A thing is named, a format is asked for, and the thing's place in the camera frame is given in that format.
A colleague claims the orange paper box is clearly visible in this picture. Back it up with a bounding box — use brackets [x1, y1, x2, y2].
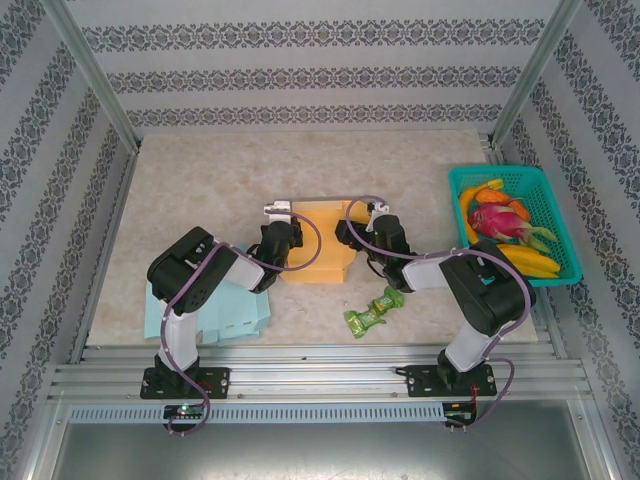
[277, 198, 359, 285]

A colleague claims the slotted grey cable tray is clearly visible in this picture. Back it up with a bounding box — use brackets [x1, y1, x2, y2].
[67, 403, 446, 425]

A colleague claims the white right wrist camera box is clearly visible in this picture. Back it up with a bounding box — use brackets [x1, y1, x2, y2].
[364, 199, 391, 232]

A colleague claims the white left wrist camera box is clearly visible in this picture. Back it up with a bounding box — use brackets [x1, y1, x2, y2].
[263, 199, 293, 224]

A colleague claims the teal plastic basket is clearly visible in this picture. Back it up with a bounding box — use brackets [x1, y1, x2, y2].
[447, 166, 585, 289]

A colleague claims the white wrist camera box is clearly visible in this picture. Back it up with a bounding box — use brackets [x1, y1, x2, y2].
[263, 199, 293, 224]
[364, 199, 391, 232]

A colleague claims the pink dragon fruit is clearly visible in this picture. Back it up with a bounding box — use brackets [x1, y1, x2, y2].
[467, 202, 559, 254]

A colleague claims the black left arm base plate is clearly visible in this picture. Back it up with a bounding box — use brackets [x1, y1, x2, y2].
[140, 367, 231, 400]

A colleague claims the orange carrot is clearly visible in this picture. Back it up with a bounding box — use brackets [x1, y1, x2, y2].
[474, 186, 526, 210]

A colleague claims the light blue cloth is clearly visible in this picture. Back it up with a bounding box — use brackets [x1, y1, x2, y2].
[143, 243, 274, 346]

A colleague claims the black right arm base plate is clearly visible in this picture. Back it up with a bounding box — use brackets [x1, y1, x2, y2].
[407, 364, 497, 399]

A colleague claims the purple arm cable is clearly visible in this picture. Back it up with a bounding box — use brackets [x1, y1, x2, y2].
[158, 212, 322, 437]
[346, 194, 531, 431]

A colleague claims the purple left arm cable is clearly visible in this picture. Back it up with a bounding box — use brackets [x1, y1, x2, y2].
[158, 212, 322, 437]

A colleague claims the large yellow banana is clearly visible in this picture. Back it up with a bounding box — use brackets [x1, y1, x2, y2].
[517, 262, 560, 279]
[492, 243, 562, 274]

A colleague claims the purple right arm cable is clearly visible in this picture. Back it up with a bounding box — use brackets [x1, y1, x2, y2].
[346, 194, 531, 431]

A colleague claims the small curved yellow banana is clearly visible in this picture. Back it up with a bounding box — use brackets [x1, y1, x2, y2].
[458, 185, 485, 248]

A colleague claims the green candy packet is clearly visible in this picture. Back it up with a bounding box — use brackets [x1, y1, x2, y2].
[369, 285, 405, 316]
[343, 307, 387, 340]

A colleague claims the aluminium mounting rail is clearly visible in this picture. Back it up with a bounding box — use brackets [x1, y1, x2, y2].
[47, 344, 594, 406]

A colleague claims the aluminium frame post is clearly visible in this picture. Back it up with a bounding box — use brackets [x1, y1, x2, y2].
[42, 0, 144, 151]
[487, 0, 584, 151]

